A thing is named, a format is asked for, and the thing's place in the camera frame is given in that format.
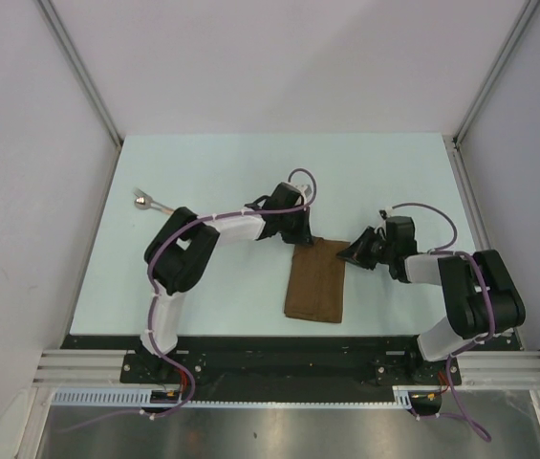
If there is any aluminium frame rail front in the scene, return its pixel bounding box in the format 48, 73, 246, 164
33, 350, 540, 390

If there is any aluminium frame post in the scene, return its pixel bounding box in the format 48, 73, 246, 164
450, 0, 540, 144
34, 0, 125, 147

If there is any aluminium frame post left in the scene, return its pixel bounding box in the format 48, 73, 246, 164
34, 0, 125, 147

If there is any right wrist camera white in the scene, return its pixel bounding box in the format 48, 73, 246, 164
378, 206, 395, 221

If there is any brown cloth napkin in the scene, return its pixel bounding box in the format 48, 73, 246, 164
284, 238, 349, 324

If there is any aluminium frame post right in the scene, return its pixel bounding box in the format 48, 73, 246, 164
450, 0, 540, 144

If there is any silver metal fork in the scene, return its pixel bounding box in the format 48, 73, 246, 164
133, 188, 164, 206

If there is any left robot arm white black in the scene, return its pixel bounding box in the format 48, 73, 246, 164
137, 181, 317, 383

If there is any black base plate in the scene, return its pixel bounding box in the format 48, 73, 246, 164
61, 334, 522, 388

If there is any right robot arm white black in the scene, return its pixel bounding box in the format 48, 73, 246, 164
336, 213, 526, 383

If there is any white slotted cable duct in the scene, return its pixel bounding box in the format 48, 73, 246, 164
52, 386, 444, 410

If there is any silver metal spoon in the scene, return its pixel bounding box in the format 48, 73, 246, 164
134, 196, 174, 215

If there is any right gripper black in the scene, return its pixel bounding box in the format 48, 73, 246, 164
336, 226, 395, 270

